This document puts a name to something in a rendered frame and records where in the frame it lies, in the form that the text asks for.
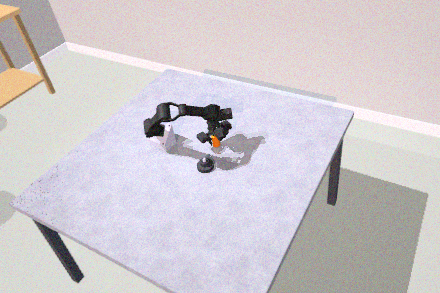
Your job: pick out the orange knob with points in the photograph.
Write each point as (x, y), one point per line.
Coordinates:
(215, 141)

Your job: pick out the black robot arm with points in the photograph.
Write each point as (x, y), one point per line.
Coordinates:
(212, 113)

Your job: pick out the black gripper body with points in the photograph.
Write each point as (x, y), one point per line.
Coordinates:
(204, 137)

